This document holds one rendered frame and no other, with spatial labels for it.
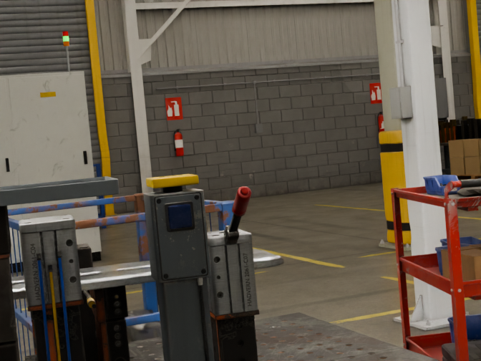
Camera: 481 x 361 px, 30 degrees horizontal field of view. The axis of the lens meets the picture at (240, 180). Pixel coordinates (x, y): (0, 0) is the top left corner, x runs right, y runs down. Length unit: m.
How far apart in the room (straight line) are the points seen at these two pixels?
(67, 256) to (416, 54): 4.16
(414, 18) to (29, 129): 5.13
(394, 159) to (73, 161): 3.32
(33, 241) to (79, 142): 8.25
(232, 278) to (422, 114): 4.02
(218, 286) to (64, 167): 8.19
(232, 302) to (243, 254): 0.07
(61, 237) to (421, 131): 4.13
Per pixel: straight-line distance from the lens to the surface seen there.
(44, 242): 1.28
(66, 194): 1.09
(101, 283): 1.41
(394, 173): 8.48
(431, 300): 5.36
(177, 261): 1.14
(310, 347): 2.13
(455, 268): 3.37
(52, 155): 9.46
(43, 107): 9.46
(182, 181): 1.14
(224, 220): 3.47
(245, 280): 1.33
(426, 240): 5.31
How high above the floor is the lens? 1.21
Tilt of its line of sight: 3 degrees down
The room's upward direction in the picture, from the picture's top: 5 degrees counter-clockwise
